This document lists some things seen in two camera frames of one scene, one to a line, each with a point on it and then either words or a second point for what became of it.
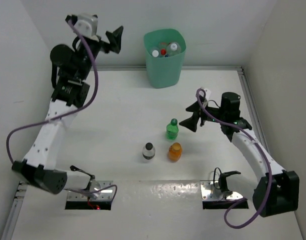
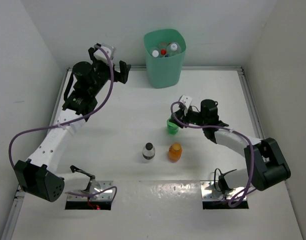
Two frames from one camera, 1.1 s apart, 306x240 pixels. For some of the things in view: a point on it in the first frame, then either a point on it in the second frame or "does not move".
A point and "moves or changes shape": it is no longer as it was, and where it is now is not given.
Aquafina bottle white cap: x=155 y=52 does not move
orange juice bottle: x=175 y=152 does not move
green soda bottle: x=172 y=129 moves or changes shape
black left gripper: x=115 y=39 to x=121 y=76
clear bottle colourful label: x=173 y=48 does not move
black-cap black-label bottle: x=149 y=151 does not move
